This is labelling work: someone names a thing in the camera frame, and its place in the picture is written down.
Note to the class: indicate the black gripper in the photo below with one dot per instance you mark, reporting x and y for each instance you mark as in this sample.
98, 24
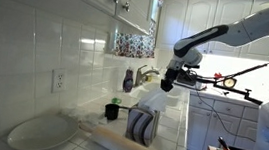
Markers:
172, 75

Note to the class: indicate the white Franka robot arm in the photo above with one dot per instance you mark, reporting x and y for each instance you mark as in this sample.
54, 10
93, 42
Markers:
246, 28

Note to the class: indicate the white sink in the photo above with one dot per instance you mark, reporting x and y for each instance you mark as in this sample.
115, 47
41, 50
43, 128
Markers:
175, 101

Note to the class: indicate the small yellow sponge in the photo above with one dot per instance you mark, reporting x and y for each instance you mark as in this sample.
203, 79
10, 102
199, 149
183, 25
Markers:
148, 78

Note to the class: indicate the metal kitchen faucet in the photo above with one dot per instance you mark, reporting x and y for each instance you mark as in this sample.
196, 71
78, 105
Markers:
140, 75

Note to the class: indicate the dish soap bottle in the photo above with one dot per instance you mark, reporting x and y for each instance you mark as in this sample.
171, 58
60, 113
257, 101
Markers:
128, 81

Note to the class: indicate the striped tissue box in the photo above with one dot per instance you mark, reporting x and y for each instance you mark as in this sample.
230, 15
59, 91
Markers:
140, 126

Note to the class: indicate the floral window curtain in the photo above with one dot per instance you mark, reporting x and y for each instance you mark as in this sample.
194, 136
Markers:
134, 45

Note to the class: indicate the small green cup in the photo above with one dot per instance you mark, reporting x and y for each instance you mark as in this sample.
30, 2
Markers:
116, 101

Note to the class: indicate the small red object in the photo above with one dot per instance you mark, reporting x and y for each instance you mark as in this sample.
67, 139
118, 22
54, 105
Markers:
219, 76

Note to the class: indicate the white base cabinet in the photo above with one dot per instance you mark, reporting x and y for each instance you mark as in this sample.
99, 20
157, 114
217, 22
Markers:
202, 132

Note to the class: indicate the black measuring cup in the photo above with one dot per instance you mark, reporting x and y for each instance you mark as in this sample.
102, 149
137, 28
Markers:
111, 112

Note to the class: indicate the small round clock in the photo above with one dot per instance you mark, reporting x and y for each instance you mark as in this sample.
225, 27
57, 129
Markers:
229, 82

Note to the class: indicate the wooden rolling pin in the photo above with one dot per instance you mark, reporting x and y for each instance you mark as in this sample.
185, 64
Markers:
123, 146

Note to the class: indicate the red black clip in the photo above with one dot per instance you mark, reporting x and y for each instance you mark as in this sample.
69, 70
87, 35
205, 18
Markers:
223, 144

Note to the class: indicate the crumpled clear plastic wrap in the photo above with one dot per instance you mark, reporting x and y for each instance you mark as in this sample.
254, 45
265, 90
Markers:
85, 116

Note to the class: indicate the white electrical outlet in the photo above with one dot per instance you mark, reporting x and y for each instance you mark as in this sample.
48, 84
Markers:
58, 80

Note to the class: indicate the white oval plate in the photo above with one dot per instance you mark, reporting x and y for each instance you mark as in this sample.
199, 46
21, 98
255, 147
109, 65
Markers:
41, 132

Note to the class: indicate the black stereo camera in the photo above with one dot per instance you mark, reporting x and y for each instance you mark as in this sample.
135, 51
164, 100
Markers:
192, 66

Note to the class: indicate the white wall cabinet row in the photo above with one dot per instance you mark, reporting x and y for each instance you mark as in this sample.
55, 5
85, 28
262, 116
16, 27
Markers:
172, 22

